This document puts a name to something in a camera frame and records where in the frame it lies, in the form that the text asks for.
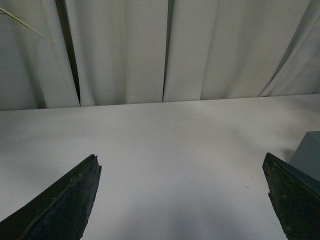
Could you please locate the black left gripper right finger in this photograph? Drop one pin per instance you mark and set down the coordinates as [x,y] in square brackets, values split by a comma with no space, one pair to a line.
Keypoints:
[295,198]

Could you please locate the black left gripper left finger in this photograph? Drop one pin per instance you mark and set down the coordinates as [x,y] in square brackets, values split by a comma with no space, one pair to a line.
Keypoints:
[60,212]

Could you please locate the gray cube base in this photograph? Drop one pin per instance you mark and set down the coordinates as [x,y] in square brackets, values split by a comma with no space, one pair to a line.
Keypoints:
[306,158]

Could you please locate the white curtain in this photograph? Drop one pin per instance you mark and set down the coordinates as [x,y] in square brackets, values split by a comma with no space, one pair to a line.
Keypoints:
[110,52]

